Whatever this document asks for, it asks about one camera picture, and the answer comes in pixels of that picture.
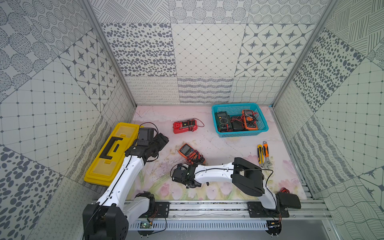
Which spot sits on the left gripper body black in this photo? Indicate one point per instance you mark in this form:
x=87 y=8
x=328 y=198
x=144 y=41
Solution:
x=159 y=142

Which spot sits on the orange multimeter face down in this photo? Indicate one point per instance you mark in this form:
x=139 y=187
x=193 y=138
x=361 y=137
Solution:
x=191 y=155

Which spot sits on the red multimeter face down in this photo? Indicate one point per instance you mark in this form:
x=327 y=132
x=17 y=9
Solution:
x=184 y=126

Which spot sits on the dark red-trim multimeter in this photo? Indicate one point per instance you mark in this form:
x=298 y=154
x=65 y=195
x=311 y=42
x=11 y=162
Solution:
x=223 y=122

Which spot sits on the small black multimeter face down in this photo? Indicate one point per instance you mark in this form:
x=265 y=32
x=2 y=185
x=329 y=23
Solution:
x=237 y=124

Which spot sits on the orange Victor multimeter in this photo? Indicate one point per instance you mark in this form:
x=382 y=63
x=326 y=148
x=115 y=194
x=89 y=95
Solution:
x=250 y=120

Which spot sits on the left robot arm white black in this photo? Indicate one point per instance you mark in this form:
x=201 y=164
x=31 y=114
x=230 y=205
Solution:
x=110 y=218

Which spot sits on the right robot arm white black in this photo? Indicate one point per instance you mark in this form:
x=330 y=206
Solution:
x=247 y=177

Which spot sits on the teal plastic basket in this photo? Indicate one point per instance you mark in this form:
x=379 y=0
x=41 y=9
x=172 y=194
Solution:
x=236 y=110

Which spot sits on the yellow black toolbox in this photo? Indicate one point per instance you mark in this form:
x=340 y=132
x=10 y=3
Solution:
x=109 y=160

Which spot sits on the yellow black utility knife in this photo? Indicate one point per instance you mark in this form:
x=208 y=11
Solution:
x=261 y=155

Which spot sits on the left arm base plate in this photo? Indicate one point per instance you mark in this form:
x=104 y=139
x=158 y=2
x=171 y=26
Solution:
x=158 y=210

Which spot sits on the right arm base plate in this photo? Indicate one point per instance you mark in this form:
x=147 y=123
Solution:
x=256 y=210

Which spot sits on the aluminium mounting rail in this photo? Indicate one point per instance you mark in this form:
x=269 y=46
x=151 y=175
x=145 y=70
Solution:
x=236 y=211

